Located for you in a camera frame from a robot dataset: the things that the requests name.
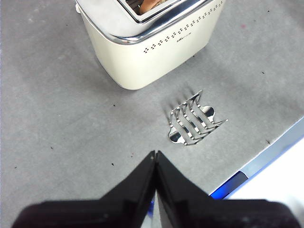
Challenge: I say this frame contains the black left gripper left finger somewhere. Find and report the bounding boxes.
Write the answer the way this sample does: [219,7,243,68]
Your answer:
[10,150,158,228]

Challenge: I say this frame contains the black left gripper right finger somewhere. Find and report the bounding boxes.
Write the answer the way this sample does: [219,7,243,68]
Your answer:
[156,150,303,228]

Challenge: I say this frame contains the brown bread slice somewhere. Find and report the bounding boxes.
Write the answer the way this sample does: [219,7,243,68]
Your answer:
[139,0,167,14]

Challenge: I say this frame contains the silver metal toast rack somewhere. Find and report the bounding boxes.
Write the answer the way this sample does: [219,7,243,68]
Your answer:
[167,89,229,146]

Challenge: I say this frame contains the cream two-slot toaster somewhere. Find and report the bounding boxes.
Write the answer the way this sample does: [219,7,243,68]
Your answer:
[75,0,227,91]

